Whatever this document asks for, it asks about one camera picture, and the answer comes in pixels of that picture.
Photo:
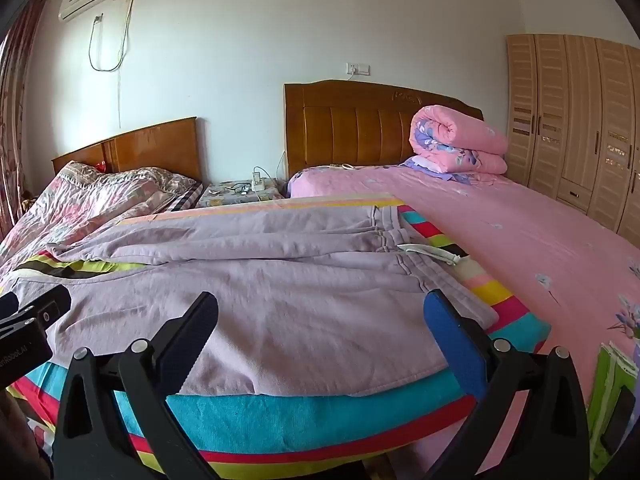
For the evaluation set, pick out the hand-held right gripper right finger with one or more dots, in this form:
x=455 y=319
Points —
x=452 y=345

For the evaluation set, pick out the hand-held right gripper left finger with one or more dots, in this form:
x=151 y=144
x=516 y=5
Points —
x=197 y=325

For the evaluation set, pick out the lilac pants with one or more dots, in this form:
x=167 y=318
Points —
x=300 y=285

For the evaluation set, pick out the person's left forearm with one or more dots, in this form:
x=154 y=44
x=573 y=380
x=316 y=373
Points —
x=15 y=430

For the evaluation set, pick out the pink floral bed sheet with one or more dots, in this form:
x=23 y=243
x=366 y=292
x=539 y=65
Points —
x=525 y=240

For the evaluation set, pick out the cloth covered nightstand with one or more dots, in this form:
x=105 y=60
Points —
x=220 y=195

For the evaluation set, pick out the multicolour striped blanket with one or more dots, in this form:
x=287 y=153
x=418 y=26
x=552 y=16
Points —
x=300 y=420

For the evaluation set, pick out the black glasses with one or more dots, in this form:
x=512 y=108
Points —
x=240 y=187

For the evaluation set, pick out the white power strip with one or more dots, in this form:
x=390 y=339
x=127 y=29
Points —
x=257 y=182

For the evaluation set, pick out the green bag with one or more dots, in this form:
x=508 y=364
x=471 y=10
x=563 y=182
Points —
x=607 y=375

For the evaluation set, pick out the floral pink grey quilt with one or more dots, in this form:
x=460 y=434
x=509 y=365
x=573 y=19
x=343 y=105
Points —
x=90 y=200

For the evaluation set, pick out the purple pillow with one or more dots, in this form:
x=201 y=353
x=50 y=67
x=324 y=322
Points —
x=425 y=165

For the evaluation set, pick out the black phone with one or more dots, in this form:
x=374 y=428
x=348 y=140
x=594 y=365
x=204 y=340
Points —
x=620 y=420

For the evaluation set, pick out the plain wooden bed headboard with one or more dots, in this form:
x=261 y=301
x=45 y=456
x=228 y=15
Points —
x=150 y=147

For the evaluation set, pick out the folded pink floral quilt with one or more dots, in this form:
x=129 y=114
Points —
x=460 y=135

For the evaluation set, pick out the floral red curtain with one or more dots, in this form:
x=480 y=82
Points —
x=12 y=110

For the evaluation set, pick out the padded wooden bed headboard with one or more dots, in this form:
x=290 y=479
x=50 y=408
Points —
x=350 y=130

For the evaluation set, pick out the beige wooden wardrobe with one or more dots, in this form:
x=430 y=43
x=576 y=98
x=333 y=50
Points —
x=575 y=120

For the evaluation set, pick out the white wall socket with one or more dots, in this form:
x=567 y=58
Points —
x=362 y=69

